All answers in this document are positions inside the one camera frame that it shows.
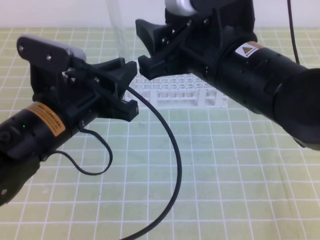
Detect clear glass test tube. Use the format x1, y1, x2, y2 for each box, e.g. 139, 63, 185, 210
105, 0, 128, 69

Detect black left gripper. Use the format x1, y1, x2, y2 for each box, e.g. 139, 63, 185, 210
29, 57, 139, 130

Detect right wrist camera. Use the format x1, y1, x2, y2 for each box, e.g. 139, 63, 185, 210
164, 0, 197, 17

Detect black right camera cable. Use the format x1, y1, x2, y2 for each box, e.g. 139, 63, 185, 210
286, 0, 302, 66

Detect green grid tablecloth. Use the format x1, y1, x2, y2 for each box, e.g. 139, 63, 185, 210
0, 26, 320, 240

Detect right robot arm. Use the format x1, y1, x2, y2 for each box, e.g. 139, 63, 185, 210
135, 0, 320, 151

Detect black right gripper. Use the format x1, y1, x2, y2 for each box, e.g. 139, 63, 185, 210
135, 0, 257, 80

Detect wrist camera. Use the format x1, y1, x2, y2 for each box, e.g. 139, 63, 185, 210
164, 0, 197, 17
16, 34, 87, 72

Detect white plastic test tube rack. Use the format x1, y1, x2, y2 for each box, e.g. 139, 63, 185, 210
129, 74, 229, 109

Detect black left camera cable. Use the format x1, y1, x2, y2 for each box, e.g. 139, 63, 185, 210
53, 86, 183, 240

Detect black camera cable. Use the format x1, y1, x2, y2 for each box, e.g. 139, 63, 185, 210
286, 0, 302, 66
53, 86, 183, 240

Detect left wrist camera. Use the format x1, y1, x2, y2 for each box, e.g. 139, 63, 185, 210
16, 34, 87, 72

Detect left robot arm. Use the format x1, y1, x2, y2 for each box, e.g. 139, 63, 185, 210
0, 58, 139, 205

